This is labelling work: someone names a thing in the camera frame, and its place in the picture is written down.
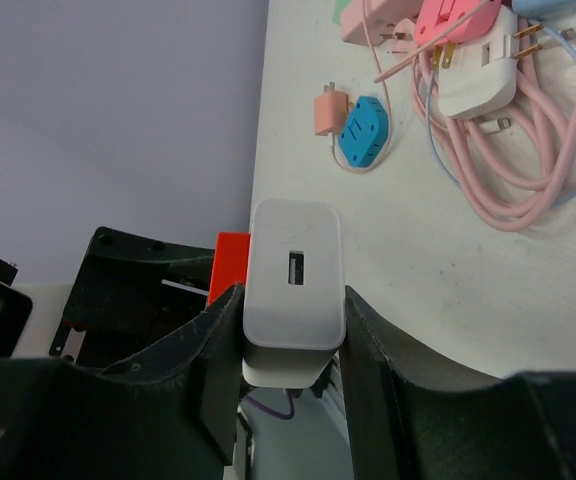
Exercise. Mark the pink power strip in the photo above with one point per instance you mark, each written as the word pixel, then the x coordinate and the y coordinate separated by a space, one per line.
pixel 374 19

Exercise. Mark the white usb charger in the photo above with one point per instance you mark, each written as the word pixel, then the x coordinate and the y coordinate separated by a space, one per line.
pixel 293 315

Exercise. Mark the pink plug adapter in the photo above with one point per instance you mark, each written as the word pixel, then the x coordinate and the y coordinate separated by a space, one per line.
pixel 455 21

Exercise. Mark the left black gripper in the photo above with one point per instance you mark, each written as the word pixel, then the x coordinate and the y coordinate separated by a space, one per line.
pixel 129 292

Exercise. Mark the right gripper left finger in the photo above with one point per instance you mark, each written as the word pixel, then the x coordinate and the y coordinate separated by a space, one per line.
pixel 166 412

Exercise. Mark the white plug adapter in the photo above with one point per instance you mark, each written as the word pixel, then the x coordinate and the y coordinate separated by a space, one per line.
pixel 482 77

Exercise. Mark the salmon charger plug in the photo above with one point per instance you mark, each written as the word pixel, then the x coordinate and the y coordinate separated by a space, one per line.
pixel 331 109

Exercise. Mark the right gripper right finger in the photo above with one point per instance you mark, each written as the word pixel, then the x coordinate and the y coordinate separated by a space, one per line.
pixel 413 413

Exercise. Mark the light blue plug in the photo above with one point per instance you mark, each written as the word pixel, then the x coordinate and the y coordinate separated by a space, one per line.
pixel 543 9

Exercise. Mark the red cube adapter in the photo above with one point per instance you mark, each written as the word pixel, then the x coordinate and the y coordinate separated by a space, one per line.
pixel 230 263

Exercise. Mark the blue plug adapter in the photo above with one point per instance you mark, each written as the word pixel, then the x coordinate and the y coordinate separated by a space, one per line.
pixel 365 133

